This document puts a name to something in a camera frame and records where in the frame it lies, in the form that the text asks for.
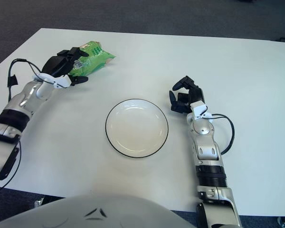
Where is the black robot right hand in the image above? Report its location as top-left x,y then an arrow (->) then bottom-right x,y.
169,76 -> 205,114

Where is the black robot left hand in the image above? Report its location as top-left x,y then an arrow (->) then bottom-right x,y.
40,47 -> 90,86

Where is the green snack bag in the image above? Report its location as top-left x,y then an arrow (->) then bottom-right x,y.
68,40 -> 116,78

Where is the white plate black rim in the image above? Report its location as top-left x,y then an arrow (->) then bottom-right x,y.
105,98 -> 169,159

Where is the silver robot torso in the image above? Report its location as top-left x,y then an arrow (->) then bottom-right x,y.
0,193 -> 198,228

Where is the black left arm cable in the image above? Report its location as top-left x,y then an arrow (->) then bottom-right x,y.
0,58 -> 42,190

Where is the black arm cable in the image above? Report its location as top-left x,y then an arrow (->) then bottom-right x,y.
0,58 -> 42,190
209,113 -> 235,156

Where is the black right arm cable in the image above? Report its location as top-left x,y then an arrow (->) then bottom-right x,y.
209,113 -> 235,156

